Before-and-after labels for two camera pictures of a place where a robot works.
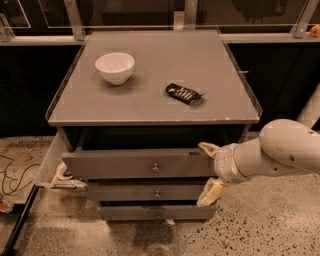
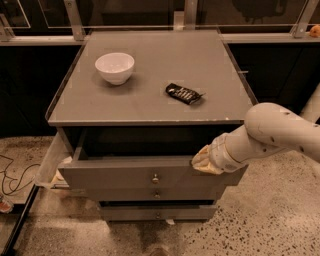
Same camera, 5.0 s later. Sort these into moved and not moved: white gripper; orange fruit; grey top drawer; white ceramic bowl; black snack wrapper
Moved: grey top drawer; white gripper
Not moved: white ceramic bowl; orange fruit; black snack wrapper
